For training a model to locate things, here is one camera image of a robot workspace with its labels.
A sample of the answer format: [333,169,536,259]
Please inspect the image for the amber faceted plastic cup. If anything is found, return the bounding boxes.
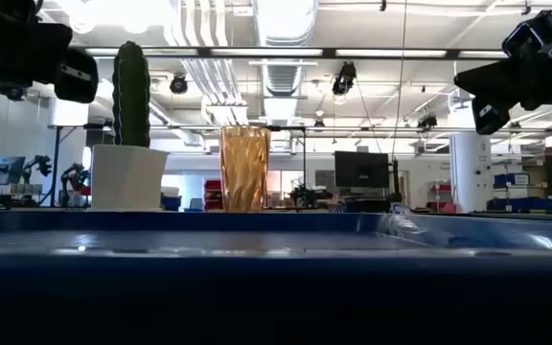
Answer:
[218,125,272,214]

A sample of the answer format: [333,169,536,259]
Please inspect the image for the blue plastic tray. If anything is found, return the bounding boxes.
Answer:
[0,210,552,345]

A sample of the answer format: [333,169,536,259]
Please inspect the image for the white round column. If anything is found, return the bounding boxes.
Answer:
[449,131,493,215]

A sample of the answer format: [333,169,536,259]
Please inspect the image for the background monitor with blue screen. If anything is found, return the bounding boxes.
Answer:
[0,155,27,186]

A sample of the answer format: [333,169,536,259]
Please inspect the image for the blue storage bins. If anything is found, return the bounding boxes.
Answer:
[486,172,552,215]

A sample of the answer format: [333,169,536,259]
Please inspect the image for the white plant pot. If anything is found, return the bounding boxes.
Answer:
[88,144,170,212]

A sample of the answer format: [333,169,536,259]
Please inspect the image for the black background monitor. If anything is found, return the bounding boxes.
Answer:
[333,150,390,189]

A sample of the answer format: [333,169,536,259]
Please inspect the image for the black overhead light beam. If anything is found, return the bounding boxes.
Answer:
[83,46,512,61]

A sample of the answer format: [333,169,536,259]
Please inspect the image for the red storage bins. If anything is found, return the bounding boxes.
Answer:
[203,179,223,212]

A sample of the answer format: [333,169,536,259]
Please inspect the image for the small background plant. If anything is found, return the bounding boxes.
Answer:
[288,184,321,208]

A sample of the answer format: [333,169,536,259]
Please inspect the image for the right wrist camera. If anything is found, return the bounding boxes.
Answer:
[471,94,513,136]

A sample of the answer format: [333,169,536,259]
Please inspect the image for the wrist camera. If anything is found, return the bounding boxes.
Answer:
[54,46,100,104]
[471,94,513,136]

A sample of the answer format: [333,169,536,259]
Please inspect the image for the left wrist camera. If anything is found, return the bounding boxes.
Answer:
[54,46,100,104]

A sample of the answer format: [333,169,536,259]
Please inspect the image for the thin black hanging cable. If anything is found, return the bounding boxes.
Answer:
[390,0,409,159]

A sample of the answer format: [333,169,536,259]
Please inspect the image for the black hanging overhead camera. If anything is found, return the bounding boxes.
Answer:
[332,60,357,96]

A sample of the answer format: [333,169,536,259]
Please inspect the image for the black background frame stand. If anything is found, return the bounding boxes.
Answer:
[269,125,309,189]

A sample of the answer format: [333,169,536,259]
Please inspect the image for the silver ventilation duct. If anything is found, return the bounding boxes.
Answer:
[251,0,320,127]

